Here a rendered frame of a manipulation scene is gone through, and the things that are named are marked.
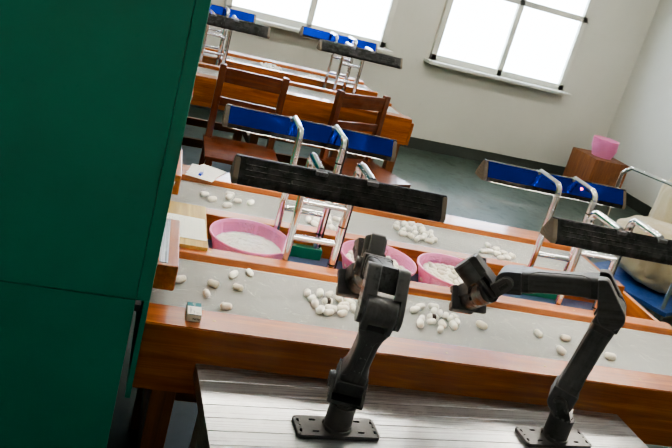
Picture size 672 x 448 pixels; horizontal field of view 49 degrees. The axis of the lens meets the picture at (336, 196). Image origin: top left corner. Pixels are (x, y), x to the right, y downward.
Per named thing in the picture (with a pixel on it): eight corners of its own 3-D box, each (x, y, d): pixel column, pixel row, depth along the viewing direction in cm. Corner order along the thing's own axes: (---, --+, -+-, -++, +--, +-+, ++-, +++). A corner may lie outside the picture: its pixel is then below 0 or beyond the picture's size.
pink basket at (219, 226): (300, 271, 242) (307, 246, 239) (245, 288, 220) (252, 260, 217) (243, 238, 255) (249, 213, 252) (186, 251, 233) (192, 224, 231)
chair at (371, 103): (337, 253, 445) (378, 110, 417) (299, 222, 477) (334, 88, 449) (390, 250, 472) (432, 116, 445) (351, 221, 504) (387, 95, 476)
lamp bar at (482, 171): (624, 210, 286) (631, 193, 284) (482, 180, 270) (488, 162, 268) (614, 202, 293) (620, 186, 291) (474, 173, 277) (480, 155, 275)
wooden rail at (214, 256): (663, 357, 260) (676, 330, 256) (146, 280, 213) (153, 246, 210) (654, 348, 265) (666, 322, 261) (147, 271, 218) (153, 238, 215)
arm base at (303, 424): (299, 388, 165) (306, 408, 158) (379, 394, 171) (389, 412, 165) (290, 418, 167) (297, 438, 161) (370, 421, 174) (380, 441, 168)
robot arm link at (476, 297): (461, 289, 190) (474, 283, 183) (476, 277, 192) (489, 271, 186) (477, 311, 189) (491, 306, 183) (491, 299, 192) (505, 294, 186)
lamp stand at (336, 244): (341, 319, 218) (383, 181, 204) (276, 310, 212) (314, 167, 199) (330, 289, 235) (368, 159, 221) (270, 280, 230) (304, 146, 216)
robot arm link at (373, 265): (359, 248, 175) (371, 264, 144) (395, 257, 175) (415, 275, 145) (346, 297, 175) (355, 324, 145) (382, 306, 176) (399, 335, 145)
